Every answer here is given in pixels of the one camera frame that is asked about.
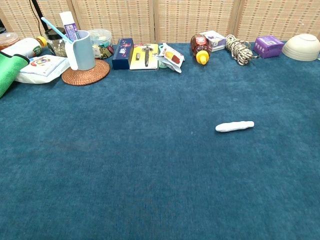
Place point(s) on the blue carpet table mat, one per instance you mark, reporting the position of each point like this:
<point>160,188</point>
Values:
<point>125,150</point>

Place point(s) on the white snack packet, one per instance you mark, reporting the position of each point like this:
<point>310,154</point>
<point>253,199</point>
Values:
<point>172,57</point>

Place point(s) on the clear tub of clips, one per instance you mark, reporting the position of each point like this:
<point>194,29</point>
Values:
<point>100,37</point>

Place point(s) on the green microfiber cloth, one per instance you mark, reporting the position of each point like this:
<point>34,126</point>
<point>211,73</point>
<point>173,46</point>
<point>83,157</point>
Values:
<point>7,70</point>

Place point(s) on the yellow razor blister pack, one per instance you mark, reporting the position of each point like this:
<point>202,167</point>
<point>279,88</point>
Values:
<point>140,60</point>

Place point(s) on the white bottle with yellow cap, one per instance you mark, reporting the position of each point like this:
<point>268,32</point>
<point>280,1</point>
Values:
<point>22,47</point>

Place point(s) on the small white purple box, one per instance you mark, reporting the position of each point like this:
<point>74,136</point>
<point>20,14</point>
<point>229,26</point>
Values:
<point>215,40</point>

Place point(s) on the orange-lid plastic container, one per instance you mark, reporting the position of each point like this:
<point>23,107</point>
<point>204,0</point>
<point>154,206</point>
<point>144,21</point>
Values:
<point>7,38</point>

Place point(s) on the light blue toothbrush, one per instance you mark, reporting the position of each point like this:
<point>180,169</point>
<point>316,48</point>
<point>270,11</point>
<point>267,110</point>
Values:
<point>53,28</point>

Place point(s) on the black tripod stand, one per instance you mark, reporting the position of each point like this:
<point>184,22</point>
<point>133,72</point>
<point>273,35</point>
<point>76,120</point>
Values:
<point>37,8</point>

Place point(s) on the white purple tube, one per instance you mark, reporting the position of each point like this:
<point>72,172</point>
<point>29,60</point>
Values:
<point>70,27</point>

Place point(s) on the dark blue long box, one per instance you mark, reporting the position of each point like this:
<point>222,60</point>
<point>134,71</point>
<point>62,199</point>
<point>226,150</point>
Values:
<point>122,53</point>

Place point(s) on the honey bottle with yellow cap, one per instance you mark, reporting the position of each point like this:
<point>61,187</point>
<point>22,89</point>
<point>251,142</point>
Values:
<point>200,45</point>

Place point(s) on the black-lid glass jar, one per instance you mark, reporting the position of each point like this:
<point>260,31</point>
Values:
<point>56,47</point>

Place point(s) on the woven rattan coaster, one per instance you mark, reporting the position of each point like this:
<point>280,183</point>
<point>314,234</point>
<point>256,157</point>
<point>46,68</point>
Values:
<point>85,77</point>

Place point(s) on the bamboo folding screen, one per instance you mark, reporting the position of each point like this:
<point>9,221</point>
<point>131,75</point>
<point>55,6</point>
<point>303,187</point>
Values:
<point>175,20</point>

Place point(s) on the white printed snack bag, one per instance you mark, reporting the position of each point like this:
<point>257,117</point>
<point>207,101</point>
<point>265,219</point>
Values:
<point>42,70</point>

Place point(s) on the beige upturned bowl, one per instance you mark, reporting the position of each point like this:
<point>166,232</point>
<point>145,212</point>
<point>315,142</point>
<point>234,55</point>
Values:
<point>302,47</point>

